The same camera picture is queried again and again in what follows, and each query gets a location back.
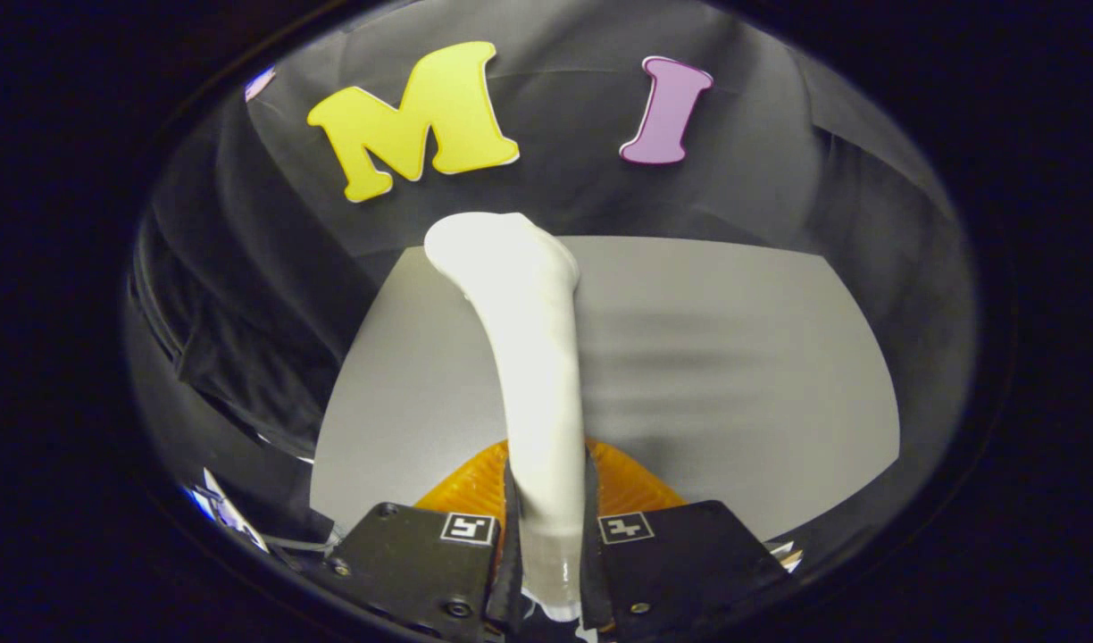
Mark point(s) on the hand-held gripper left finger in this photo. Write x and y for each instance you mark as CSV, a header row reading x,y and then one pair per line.
x,y
413,572

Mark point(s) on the white garment steamer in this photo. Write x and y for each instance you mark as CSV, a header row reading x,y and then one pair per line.
x,y
538,375

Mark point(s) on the grey cabinet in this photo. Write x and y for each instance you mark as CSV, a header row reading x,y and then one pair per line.
x,y
734,375

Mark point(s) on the black backdrop cloth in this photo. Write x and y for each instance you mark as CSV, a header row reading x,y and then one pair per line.
x,y
564,107

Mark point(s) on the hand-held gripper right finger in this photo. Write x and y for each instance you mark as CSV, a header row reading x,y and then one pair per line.
x,y
680,563

